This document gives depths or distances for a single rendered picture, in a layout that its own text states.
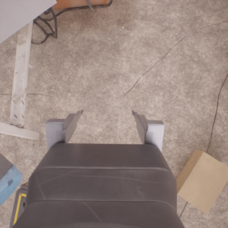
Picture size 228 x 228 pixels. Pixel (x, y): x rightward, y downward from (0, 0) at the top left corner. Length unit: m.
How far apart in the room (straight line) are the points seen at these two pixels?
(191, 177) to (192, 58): 0.81
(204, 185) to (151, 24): 1.16
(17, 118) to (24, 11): 0.65
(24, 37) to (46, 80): 0.33
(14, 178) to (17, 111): 0.83
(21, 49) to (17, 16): 0.57
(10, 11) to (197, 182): 1.18
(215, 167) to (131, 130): 0.55
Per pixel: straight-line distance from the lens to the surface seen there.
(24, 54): 1.24
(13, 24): 0.72
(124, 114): 1.17
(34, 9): 0.71
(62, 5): 1.59
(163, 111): 1.19
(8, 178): 0.35
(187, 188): 1.12
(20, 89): 1.17
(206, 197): 1.17
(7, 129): 1.08
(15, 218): 1.13
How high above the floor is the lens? 1.16
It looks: 82 degrees down
